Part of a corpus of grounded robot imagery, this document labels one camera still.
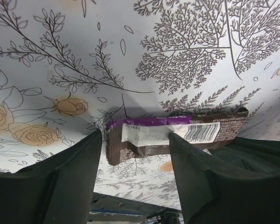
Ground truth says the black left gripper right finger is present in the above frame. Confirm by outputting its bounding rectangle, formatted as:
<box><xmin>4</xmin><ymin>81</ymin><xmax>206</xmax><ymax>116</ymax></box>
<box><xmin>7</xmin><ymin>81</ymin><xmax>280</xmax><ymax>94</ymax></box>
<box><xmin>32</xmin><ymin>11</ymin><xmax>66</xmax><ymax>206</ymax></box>
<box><xmin>170</xmin><ymin>137</ymin><xmax>280</xmax><ymax>224</ymax></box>

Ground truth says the brown purple chocolate bar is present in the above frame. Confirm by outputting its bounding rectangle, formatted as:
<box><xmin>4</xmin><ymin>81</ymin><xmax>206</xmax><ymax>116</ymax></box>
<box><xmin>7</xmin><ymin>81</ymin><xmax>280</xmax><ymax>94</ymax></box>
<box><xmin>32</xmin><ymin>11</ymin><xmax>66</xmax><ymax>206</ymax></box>
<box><xmin>106</xmin><ymin>107</ymin><xmax>249</xmax><ymax>166</ymax></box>

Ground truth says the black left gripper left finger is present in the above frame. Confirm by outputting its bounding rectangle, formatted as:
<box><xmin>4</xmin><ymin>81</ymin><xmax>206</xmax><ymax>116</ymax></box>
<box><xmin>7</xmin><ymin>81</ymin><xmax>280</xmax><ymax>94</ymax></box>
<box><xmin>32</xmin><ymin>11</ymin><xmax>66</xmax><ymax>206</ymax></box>
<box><xmin>0</xmin><ymin>131</ymin><xmax>102</xmax><ymax>224</ymax></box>

